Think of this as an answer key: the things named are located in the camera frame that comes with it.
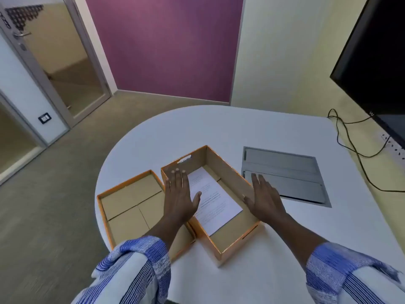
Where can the person's left hand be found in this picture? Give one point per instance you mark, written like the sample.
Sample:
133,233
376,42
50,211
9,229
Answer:
178,202

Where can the person's right hand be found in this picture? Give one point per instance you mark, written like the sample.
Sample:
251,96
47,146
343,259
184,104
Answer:
267,202

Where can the person's left little finger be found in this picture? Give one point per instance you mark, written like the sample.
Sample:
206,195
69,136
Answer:
167,186

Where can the person's right thumb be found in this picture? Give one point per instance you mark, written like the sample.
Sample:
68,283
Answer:
247,201

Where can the person's left middle finger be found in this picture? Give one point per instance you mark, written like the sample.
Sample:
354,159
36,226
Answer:
179,181

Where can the person's left thumb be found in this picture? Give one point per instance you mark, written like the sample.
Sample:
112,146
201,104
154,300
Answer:
196,197

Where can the person's right little finger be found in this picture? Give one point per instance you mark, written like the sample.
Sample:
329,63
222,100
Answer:
276,194

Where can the person's right middle finger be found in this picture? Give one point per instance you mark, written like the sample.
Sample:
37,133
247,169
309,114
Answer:
262,185

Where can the person's left forearm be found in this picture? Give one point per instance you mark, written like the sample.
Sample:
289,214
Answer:
161,232

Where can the person's right forearm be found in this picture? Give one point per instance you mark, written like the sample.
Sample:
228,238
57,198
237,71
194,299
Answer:
296,237

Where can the white printed paper sheet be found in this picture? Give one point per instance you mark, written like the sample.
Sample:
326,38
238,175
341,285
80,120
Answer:
218,202

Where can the orange cardboard box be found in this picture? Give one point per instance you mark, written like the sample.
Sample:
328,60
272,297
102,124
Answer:
232,231

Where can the orange cardboard box lid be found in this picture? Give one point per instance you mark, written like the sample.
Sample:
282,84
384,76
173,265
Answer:
126,205

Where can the blue striped left shirt sleeve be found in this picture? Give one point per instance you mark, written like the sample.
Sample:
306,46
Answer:
133,272

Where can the blue striped shirt sleeve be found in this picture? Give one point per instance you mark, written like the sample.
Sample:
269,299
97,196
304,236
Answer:
351,275
133,272

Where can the blue striped right shirt sleeve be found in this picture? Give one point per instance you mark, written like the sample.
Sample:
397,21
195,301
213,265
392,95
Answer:
351,275

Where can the white power strip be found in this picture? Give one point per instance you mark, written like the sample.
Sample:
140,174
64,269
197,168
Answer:
395,147

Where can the black flat screen monitor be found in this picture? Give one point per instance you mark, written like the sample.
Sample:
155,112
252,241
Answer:
376,60

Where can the purple wall panel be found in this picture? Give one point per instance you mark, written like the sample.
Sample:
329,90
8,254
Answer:
171,44

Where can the black wall switch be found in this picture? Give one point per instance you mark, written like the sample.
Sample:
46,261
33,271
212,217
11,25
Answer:
44,118

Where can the glass partition with grey frame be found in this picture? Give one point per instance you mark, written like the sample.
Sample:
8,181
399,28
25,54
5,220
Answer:
15,136

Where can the glass door with grey frame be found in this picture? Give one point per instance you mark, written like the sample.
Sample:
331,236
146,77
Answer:
66,60

